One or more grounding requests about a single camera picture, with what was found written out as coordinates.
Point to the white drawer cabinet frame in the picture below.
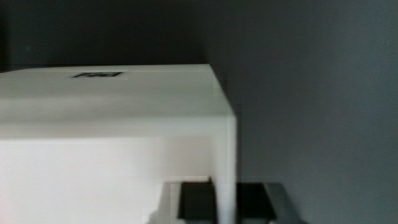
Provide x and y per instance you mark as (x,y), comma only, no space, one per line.
(114,131)

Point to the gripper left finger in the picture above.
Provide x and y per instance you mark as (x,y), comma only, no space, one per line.
(187,204)

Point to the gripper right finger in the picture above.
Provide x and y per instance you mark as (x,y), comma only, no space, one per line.
(265,206)

